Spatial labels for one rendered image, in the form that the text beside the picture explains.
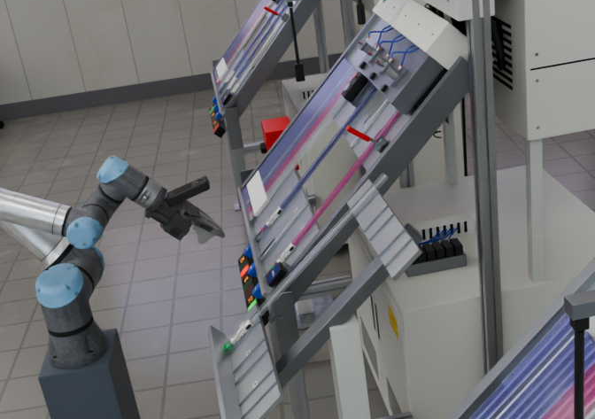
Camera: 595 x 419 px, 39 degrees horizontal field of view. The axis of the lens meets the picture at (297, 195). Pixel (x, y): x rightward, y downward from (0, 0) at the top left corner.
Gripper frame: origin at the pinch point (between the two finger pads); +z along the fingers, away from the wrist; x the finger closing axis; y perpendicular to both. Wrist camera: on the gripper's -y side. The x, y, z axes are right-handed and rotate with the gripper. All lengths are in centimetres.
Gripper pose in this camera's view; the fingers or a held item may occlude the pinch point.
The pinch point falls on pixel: (222, 231)
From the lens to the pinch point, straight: 222.0
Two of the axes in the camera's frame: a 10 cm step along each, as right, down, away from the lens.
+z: 7.7, 5.3, 3.5
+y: -6.2, 7.6, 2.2
